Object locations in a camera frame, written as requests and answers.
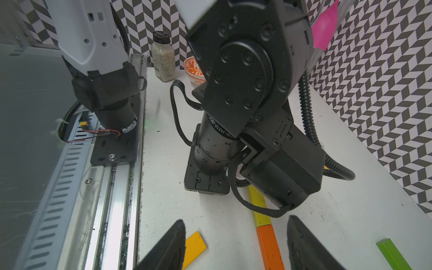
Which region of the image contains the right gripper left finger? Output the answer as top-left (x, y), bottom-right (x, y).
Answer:
top-left (135, 219), bottom-right (186, 270)

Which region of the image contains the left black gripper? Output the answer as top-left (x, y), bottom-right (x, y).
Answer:
top-left (184, 123), bottom-right (243, 195)

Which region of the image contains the small glass jar black lid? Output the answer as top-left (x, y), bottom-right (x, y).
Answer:
top-left (151, 31), bottom-right (176, 82)

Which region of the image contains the yellow-green long block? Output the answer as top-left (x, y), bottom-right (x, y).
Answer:
top-left (247, 185), bottom-right (272, 227)

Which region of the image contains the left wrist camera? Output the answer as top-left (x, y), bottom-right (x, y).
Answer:
top-left (239, 109), bottom-right (326, 209)

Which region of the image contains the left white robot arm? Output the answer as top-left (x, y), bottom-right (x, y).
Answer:
top-left (46, 1), bottom-right (355, 218)

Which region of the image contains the orange block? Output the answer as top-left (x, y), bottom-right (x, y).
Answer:
top-left (256, 225), bottom-right (285, 270)

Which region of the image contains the orange patterned plate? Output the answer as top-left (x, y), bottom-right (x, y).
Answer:
top-left (183, 56), bottom-right (206, 87)

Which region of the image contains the metal base rail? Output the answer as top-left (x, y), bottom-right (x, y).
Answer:
top-left (13, 50), bottom-right (149, 270)

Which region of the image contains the yellow-orange block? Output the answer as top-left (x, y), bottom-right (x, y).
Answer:
top-left (182, 231), bottom-right (207, 270)

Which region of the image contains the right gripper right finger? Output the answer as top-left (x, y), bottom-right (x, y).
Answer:
top-left (287, 215), bottom-right (345, 270)

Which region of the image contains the light green block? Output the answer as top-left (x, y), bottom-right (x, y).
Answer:
top-left (376, 238), bottom-right (412, 270)

